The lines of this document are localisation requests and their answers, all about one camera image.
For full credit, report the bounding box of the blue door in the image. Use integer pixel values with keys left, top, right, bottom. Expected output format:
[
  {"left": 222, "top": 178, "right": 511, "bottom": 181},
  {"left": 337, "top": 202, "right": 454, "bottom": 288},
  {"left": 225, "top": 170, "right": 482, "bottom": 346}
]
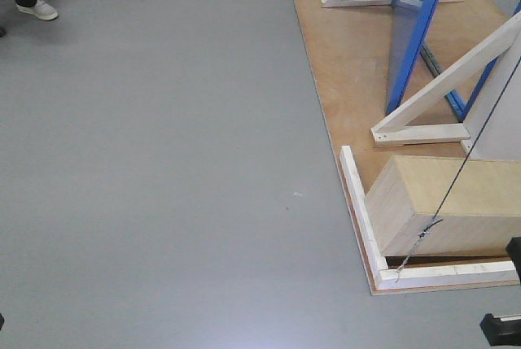
[{"left": 385, "top": 0, "right": 439, "bottom": 115}]

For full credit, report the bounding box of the near white wooden brace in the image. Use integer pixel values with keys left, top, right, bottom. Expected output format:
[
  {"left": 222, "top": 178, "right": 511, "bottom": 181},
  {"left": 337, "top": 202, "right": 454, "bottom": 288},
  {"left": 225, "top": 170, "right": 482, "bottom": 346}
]
[{"left": 371, "top": 13, "right": 520, "bottom": 146}]

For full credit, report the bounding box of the near white edge batten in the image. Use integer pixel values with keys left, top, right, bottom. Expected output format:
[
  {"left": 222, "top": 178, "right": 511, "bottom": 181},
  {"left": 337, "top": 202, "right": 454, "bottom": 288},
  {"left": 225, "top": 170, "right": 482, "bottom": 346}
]
[{"left": 339, "top": 146, "right": 388, "bottom": 273}]

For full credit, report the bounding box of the plywood base platform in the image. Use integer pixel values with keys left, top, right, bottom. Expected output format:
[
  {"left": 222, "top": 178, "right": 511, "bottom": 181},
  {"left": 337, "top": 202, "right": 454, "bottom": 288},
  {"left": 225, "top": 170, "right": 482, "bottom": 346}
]
[{"left": 286, "top": 0, "right": 521, "bottom": 297}]

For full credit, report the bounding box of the light wooden box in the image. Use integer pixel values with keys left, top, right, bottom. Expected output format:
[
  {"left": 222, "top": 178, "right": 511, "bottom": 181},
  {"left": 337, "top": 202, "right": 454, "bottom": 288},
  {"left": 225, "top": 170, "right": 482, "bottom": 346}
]
[{"left": 365, "top": 155, "right": 520, "bottom": 257}]

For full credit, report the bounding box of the white shoe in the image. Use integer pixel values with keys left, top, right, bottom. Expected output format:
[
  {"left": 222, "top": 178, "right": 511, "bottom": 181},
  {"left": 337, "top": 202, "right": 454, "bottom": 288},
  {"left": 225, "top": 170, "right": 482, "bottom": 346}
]
[{"left": 16, "top": 0, "right": 59, "bottom": 21}]

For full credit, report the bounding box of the near white front batten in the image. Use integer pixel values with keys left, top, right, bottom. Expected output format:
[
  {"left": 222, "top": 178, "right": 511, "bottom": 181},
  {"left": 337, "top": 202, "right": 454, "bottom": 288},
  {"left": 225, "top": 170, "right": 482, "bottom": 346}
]
[{"left": 371, "top": 260, "right": 519, "bottom": 294}]

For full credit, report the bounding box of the black robot part right edge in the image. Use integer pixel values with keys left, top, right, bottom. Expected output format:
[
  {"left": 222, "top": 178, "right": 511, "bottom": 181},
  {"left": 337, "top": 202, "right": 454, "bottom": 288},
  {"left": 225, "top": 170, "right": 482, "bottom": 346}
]
[{"left": 506, "top": 237, "right": 521, "bottom": 280}]

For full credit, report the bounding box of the black robot part lower right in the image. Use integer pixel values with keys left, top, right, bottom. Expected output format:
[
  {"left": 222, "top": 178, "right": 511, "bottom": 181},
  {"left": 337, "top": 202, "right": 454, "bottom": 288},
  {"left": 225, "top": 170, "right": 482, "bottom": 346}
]
[{"left": 479, "top": 313, "right": 520, "bottom": 347}]

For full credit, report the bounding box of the near dark guy rope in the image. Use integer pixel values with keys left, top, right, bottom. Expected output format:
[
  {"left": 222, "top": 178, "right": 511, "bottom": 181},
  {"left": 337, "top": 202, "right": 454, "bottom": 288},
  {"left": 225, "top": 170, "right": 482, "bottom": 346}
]
[{"left": 393, "top": 46, "right": 521, "bottom": 284}]

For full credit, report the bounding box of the white wall panel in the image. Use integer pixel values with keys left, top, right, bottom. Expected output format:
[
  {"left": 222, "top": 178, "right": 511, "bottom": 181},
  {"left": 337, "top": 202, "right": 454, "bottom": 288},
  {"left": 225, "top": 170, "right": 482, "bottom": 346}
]
[{"left": 462, "top": 37, "right": 520, "bottom": 161}]

